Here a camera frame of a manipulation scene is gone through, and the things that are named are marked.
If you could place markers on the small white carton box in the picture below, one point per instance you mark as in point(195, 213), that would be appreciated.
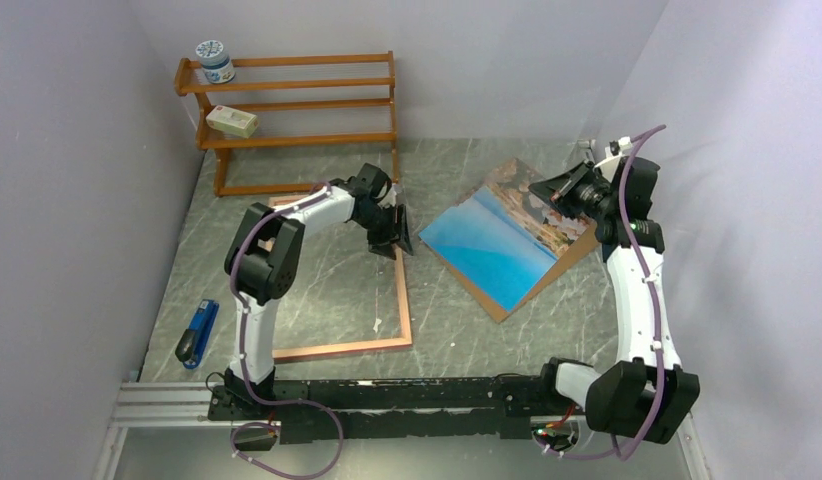
point(232, 121)

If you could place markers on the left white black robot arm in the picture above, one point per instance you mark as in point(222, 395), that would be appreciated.
point(263, 260)

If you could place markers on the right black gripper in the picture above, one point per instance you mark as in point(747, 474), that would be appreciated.
point(561, 191)

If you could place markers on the wooden three-tier shelf rack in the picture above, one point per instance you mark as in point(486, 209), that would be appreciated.
point(304, 101)

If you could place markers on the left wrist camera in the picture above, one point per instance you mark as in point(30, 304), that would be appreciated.
point(616, 153)

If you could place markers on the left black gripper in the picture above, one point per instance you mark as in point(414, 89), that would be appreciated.
point(378, 244)

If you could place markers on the white blue-lidded jar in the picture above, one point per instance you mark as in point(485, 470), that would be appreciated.
point(215, 62)

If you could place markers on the blue black stapler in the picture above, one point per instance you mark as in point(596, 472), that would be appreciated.
point(190, 349)

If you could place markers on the blue seascape photo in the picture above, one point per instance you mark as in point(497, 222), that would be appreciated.
point(501, 208)

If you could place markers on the brown cardboard backing board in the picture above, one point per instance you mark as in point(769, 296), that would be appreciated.
point(501, 283)

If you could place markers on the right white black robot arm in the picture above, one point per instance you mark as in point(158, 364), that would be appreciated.
point(646, 394)

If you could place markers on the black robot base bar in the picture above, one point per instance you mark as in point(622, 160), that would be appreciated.
point(509, 406)

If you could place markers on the aluminium rail frame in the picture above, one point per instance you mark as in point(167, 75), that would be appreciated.
point(172, 405)

